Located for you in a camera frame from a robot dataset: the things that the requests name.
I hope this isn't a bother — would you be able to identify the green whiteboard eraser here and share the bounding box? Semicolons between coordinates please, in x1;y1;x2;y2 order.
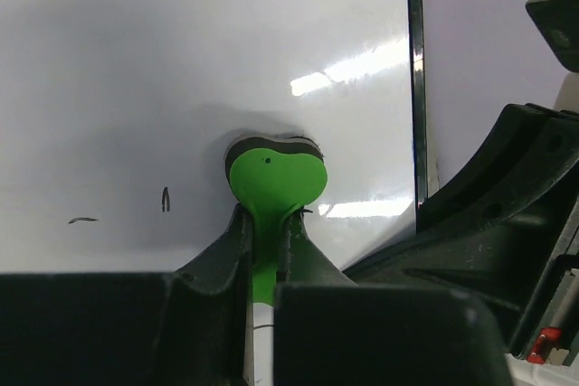
224;134;327;306

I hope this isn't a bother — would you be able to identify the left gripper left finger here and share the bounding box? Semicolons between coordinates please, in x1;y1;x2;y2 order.
1;207;252;385

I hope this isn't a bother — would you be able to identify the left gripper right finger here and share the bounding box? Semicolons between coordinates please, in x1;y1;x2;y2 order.
273;212;511;385

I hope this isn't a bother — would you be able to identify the white whiteboard black frame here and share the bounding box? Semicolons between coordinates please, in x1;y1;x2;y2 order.
1;0;426;277

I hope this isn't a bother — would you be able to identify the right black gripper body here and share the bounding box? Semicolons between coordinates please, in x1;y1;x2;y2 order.
346;104;578;354

